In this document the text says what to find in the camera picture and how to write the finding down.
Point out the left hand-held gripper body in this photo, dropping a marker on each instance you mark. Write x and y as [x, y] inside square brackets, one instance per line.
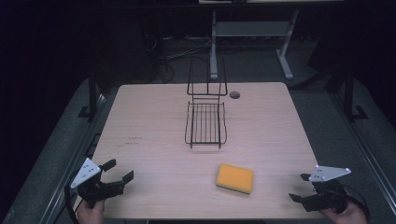
[93, 190]

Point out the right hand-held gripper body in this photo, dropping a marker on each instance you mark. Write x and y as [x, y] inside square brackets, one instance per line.
[328, 194]

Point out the yellow sponge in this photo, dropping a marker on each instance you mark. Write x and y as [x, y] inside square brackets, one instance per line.
[235, 178]

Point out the person's left hand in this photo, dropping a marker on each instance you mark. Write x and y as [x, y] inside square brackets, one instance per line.
[90, 214]

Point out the person's right hand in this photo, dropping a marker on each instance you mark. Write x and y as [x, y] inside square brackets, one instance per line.
[347, 216]

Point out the grey metal stand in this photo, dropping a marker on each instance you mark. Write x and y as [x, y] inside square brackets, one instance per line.
[253, 28]

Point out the aluminium frame rail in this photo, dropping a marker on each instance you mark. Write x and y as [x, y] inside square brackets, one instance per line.
[71, 161]
[367, 155]

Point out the black upright post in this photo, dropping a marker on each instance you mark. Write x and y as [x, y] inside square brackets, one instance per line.
[349, 93]
[92, 93]

